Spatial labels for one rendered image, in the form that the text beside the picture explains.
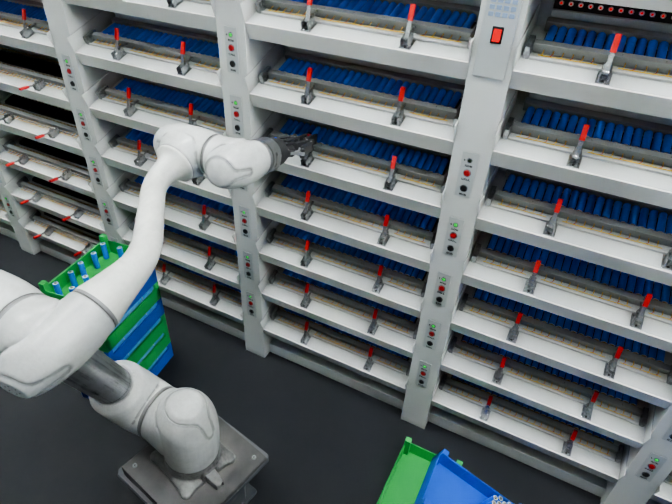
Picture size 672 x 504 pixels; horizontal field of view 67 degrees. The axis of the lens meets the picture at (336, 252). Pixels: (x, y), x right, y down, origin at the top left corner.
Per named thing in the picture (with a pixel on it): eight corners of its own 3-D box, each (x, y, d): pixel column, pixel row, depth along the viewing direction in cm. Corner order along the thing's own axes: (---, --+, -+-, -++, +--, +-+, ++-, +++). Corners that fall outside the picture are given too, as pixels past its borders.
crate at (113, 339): (108, 353, 169) (103, 336, 165) (58, 337, 174) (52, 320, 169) (161, 297, 192) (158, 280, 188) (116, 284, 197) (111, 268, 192)
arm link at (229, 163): (275, 142, 122) (230, 129, 126) (236, 155, 109) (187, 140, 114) (271, 184, 127) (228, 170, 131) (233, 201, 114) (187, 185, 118)
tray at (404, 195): (440, 218, 140) (442, 195, 132) (255, 164, 161) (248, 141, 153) (464, 170, 150) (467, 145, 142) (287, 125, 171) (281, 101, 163)
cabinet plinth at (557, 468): (631, 510, 167) (637, 503, 164) (128, 289, 242) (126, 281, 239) (633, 470, 178) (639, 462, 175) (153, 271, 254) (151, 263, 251)
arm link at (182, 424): (196, 486, 139) (190, 442, 125) (144, 454, 144) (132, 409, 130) (231, 438, 150) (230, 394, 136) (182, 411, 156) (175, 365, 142)
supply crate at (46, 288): (97, 318, 160) (91, 299, 155) (44, 302, 165) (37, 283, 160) (154, 263, 183) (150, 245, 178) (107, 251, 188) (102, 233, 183)
